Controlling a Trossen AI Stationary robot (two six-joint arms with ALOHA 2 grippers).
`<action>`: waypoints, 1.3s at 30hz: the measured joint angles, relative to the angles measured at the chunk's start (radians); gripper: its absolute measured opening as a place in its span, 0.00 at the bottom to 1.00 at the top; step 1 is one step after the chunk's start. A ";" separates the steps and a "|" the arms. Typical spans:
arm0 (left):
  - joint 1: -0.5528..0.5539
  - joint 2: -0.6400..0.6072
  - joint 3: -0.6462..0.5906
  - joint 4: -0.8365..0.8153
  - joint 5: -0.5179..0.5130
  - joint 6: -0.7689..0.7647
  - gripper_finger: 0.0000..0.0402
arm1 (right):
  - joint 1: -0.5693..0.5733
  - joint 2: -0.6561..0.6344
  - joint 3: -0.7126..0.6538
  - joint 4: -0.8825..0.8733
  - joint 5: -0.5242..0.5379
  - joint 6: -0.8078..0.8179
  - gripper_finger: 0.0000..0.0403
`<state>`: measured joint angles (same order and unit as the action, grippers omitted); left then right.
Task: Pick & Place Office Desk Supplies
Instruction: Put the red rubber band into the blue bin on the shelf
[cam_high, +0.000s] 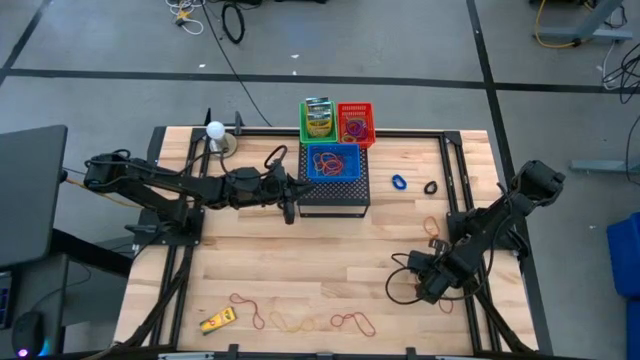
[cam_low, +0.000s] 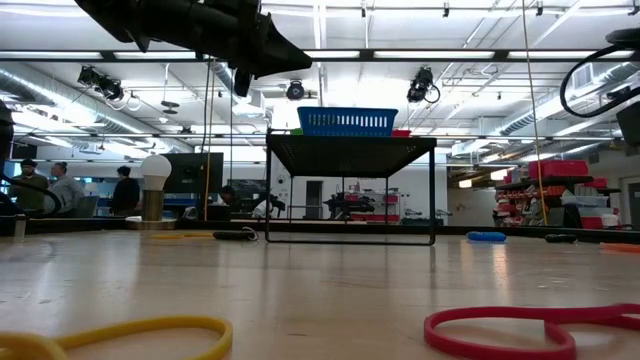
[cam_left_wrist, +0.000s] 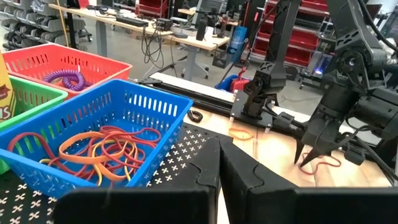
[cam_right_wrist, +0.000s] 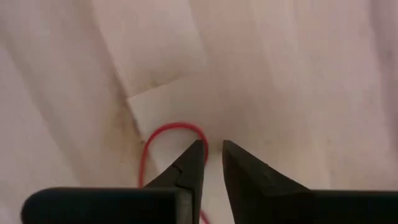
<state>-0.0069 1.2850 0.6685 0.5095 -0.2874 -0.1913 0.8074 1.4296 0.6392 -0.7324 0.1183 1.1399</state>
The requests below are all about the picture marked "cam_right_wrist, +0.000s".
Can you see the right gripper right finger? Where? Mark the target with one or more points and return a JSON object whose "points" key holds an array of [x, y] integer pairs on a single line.
{"points": [[255, 186]]}

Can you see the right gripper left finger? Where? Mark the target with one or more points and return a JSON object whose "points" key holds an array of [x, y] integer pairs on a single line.
{"points": [[186, 174]]}

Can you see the dark red rubber band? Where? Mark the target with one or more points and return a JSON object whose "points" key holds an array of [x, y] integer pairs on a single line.
{"points": [[174, 125]]}

